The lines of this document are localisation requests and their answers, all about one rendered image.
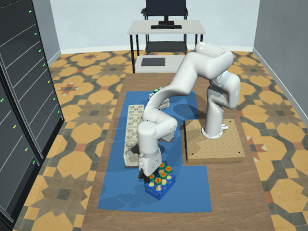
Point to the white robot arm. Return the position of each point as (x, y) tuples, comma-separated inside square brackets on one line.
[(208, 61)]

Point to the blue tube rack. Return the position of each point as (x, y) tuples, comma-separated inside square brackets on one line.
[(159, 194)]

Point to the white blank tube rack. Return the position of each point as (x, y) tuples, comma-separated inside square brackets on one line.
[(164, 103)]

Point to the blue bench mat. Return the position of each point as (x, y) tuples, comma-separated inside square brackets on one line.
[(122, 189)]

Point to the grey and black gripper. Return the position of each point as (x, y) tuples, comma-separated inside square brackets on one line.
[(147, 166)]

